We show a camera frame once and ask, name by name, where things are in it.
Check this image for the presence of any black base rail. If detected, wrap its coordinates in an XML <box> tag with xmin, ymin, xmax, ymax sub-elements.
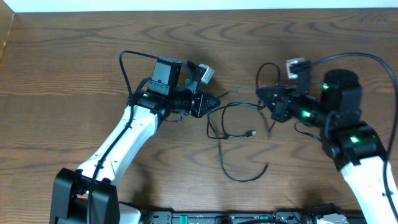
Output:
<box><xmin>130</xmin><ymin>204</ymin><xmax>366</xmax><ymax>224</ymax></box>

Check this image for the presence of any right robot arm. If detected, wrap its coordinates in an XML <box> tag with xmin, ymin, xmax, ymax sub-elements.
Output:
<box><xmin>256</xmin><ymin>69</ymin><xmax>397</xmax><ymax>223</ymax></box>

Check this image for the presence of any camera cable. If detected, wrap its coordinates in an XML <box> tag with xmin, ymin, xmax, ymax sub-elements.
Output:
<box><xmin>307</xmin><ymin>52</ymin><xmax>398</xmax><ymax>215</ymax></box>
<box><xmin>86</xmin><ymin>50</ymin><xmax>159</xmax><ymax>224</ymax></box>

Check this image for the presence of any left camera cable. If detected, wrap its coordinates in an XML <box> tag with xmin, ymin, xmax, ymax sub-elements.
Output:
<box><xmin>86</xmin><ymin>50</ymin><xmax>159</xmax><ymax>224</ymax></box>

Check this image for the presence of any right camera cable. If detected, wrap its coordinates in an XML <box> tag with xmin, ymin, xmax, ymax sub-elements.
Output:
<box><xmin>307</xmin><ymin>52</ymin><xmax>398</xmax><ymax>215</ymax></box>

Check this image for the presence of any black USB cable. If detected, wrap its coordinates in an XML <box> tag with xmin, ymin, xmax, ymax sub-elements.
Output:
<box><xmin>206</xmin><ymin>62</ymin><xmax>282</xmax><ymax>183</ymax></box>
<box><xmin>208</xmin><ymin>85</ymin><xmax>277</xmax><ymax>140</ymax></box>

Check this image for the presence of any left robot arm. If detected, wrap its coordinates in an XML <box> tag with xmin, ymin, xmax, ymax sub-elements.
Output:
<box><xmin>50</xmin><ymin>57</ymin><xmax>220</xmax><ymax>223</ymax></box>

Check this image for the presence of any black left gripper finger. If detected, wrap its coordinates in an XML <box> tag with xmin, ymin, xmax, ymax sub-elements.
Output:
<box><xmin>203</xmin><ymin>93</ymin><xmax>221</xmax><ymax>108</ymax></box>
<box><xmin>200</xmin><ymin>105</ymin><xmax>218</xmax><ymax>118</ymax></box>

